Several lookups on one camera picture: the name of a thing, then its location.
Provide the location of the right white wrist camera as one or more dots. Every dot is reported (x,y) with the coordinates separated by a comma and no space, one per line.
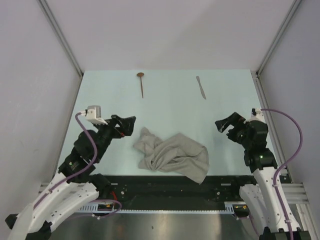
(256,115)

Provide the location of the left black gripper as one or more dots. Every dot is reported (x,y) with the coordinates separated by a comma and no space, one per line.
(126,128)

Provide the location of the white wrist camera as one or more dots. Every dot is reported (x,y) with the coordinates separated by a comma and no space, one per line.
(256,115)
(93,115)

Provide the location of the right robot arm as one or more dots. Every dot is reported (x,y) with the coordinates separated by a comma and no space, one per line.
(269,210)

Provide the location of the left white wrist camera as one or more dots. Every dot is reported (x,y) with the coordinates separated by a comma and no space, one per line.
(93,115)

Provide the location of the brown wooden spoon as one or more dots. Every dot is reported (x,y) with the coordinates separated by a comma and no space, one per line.
(140,76)

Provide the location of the right aluminium frame post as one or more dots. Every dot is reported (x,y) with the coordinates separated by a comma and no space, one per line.
(278,36)

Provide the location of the aluminium frame post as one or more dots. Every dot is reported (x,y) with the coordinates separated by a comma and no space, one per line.
(51,19)
(278,36)

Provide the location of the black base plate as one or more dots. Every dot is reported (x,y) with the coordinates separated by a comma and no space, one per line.
(177,192)

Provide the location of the grey cloth napkin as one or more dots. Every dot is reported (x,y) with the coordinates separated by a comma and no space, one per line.
(179,154)

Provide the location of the silver knife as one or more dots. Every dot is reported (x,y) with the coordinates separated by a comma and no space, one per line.
(200,87)

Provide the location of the white slotted cable duct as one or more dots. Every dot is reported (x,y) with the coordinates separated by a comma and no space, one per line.
(225,208)

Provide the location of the aluminium cross rail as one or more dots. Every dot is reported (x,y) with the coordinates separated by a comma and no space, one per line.
(295,193)

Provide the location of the left aluminium frame post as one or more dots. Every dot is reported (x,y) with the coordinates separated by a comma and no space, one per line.
(51,19)

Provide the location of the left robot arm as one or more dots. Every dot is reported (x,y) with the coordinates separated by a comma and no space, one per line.
(74,185)

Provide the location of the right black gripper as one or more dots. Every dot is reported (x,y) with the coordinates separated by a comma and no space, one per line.
(221,125)

